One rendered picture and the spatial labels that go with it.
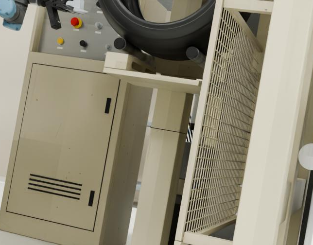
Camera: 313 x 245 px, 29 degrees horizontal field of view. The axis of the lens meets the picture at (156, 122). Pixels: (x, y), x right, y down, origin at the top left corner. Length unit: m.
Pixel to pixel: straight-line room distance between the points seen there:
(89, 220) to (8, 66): 3.07
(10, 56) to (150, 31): 3.66
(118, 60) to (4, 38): 3.62
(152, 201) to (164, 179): 0.11
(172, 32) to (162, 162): 0.63
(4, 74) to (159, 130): 3.36
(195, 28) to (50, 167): 1.18
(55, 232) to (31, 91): 0.70
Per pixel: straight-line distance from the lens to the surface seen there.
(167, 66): 2.56
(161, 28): 2.19
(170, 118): 2.55
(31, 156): 3.05
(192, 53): 2.18
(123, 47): 2.27
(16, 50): 5.78
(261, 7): 1.66
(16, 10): 2.45
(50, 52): 3.12
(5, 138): 5.74
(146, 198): 2.58
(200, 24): 2.16
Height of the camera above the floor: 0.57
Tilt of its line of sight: 2 degrees up
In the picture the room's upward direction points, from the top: 10 degrees clockwise
